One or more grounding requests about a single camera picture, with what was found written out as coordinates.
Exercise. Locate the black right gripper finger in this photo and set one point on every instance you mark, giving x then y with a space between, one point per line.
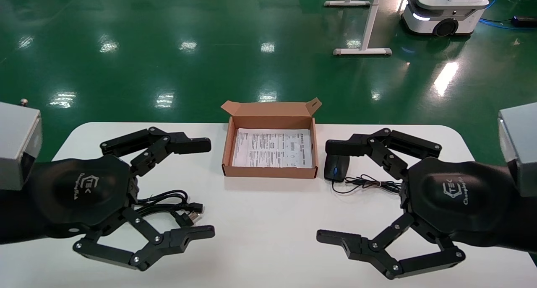
344 147

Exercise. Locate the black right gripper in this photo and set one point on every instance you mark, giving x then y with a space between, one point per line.
457 200

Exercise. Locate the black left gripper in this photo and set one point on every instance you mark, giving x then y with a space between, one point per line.
79 187

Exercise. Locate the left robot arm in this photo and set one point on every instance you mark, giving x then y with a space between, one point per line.
16 145

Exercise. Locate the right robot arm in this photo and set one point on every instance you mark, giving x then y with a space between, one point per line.
520 145

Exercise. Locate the brown cardboard box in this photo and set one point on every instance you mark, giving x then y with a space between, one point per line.
268 173

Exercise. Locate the white printed paper sheet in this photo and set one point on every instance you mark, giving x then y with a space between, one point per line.
272 147

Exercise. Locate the white wheeled background robot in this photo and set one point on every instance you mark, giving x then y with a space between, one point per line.
419 26

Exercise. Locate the black power adapter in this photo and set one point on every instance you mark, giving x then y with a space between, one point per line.
524 21

